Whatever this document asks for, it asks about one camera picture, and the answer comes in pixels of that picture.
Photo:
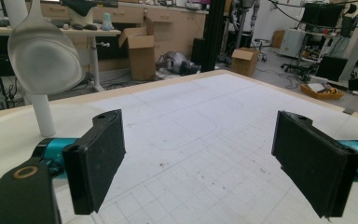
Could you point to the black metal frame strut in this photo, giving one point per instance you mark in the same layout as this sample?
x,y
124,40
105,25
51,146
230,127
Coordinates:
x,y
213,34

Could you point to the grey bag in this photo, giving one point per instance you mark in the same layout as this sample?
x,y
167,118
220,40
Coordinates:
x,y
175,62

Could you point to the light blue bottle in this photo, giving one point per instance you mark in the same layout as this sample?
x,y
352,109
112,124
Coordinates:
x,y
107,21

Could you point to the black monitor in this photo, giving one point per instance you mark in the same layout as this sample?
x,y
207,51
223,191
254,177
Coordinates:
x,y
318,14

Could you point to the beige cabinet row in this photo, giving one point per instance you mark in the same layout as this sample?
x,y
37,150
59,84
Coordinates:
x,y
174,31

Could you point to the yellow tray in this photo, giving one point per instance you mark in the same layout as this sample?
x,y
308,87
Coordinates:
x,y
321,93

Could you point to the dark cloth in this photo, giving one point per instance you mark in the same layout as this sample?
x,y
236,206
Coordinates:
x,y
79,6

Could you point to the small open cardboard box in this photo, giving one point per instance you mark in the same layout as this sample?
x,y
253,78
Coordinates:
x,y
245,60

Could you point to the white equipment box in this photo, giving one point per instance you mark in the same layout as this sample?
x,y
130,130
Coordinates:
x,y
292,43

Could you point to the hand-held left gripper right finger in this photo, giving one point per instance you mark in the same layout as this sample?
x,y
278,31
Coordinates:
x,y
310,158

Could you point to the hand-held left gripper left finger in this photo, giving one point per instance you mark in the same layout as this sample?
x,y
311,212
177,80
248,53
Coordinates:
x,y
96,161

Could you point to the tall open cardboard box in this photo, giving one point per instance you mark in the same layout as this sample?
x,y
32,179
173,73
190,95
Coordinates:
x,y
141,56

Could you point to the black flat panel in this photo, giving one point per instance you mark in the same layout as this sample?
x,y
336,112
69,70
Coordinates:
x,y
331,68

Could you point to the white pole stand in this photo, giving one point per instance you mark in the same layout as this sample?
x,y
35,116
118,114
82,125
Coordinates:
x,y
9,143

